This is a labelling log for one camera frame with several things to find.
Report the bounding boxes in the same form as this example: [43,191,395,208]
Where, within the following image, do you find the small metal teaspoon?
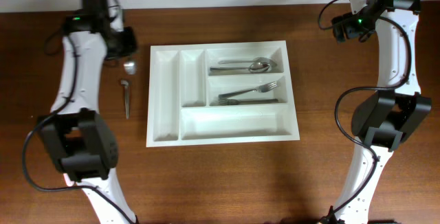
[123,58,137,75]

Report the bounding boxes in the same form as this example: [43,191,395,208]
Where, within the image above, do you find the large metal spoon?
[210,62,272,74]
[218,57,278,67]

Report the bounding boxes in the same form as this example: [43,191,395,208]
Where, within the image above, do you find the metal fork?
[217,98,279,106]
[218,81,279,99]

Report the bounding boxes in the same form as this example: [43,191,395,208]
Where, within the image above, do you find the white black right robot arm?
[319,0,432,223]

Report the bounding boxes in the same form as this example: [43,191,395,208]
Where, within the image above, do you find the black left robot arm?
[33,0,138,223]

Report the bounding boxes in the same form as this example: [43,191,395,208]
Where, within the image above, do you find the white plastic cutlery tray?
[146,41,300,147]

